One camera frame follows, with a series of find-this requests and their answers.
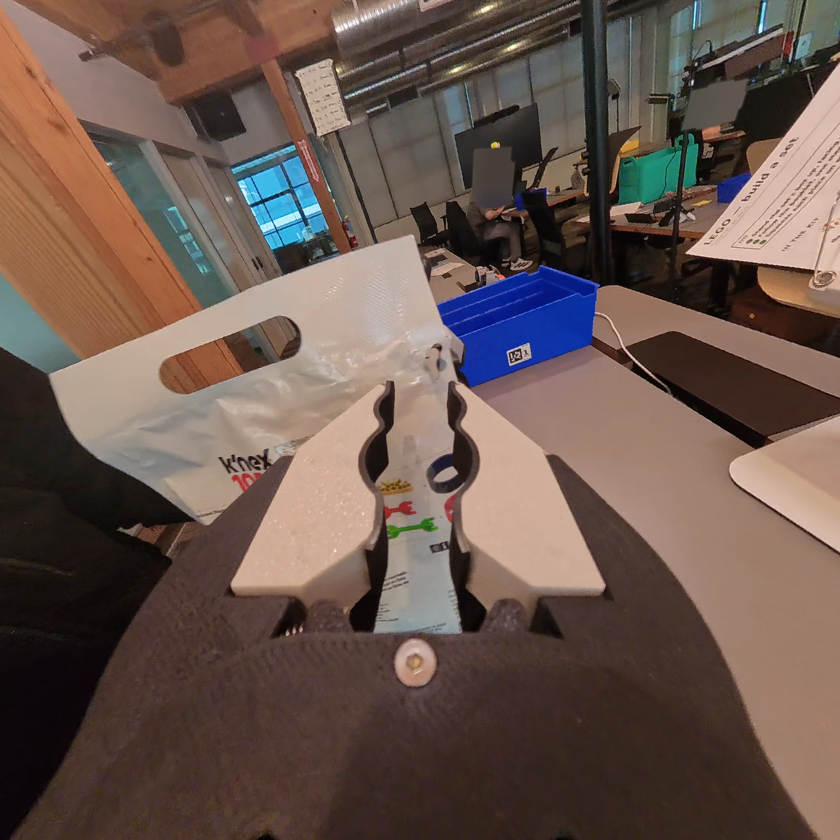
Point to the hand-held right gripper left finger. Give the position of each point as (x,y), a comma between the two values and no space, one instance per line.
(308,525)

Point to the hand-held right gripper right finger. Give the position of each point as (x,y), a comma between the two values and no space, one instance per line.
(531,525)

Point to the printed plastic toy bag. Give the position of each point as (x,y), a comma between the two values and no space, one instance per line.
(341,295)

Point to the person's left forearm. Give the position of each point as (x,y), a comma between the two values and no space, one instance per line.
(65,446)

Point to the black desk mat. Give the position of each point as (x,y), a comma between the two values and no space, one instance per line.
(722,380)

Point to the grey table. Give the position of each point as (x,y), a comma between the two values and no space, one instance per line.
(453,279)

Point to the white document stand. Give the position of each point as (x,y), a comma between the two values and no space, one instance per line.
(800,479)

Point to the person's black clothing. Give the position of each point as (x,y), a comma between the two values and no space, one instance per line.
(52,656)

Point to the red fire extinguisher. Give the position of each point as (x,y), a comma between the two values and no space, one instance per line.
(348,236)

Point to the black office chair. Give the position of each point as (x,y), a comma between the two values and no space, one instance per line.
(463,229)
(428,223)

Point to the paned window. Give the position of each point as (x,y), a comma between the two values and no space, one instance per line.
(279,203)

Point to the small blue plastic bin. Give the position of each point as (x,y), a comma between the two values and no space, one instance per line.
(533,197)

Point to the red arrow sign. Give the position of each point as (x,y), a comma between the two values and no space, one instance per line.
(308,161)

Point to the green tote bag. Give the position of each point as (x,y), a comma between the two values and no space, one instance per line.
(649,177)

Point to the white paper chart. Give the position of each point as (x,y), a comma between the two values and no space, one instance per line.
(321,98)

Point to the black wall screen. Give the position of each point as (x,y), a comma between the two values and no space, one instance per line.
(525,144)

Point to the black wall speaker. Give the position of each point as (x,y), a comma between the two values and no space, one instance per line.
(220,117)

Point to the silver air duct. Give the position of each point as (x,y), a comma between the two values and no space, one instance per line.
(394,29)

